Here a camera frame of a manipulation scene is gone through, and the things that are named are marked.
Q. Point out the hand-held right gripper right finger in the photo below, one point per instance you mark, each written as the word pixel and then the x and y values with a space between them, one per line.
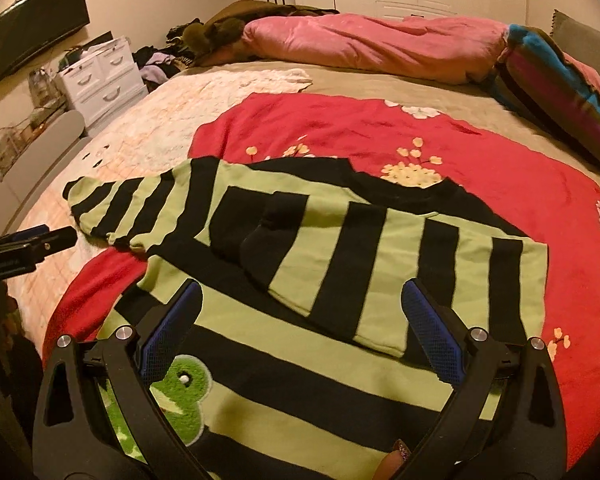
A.
pixel 430 330

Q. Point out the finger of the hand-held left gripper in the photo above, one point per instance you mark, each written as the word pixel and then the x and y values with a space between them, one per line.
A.
pixel 50 240

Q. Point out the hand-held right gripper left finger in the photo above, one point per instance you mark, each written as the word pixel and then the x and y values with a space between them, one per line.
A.
pixel 172 330

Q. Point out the green black striped sweater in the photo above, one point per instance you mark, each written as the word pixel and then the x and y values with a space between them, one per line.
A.
pixel 300 360

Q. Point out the pile of dark clothes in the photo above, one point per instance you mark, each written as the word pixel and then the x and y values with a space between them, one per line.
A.
pixel 155 62

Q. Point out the person's right hand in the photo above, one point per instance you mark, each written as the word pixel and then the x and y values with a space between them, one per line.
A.
pixel 387 465

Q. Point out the grey bed footboard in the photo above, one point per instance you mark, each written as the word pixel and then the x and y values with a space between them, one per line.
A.
pixel 55 135

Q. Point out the cream lace bedspread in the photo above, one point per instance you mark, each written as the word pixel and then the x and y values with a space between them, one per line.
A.
pixel 145 125

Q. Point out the white drawer cabinet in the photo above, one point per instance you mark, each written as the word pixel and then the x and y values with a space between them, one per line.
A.
pixel 95 75

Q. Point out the red floral blanket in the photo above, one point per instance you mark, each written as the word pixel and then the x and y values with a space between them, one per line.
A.
pixel 530 185

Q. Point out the bed with beige sheet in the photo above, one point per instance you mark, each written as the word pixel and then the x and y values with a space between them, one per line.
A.
pixel 360 90

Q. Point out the multicolour striped pillow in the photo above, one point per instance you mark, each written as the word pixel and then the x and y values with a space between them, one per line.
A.
pixel 545 75

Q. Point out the pink pillow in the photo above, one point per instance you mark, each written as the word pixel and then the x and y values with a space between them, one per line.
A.
pixel 380 45

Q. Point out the grey headboard cushion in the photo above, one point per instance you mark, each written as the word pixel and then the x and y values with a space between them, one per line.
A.
pixel 585 40

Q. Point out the black wall television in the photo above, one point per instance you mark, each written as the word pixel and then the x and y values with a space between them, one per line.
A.
pixel 35 25

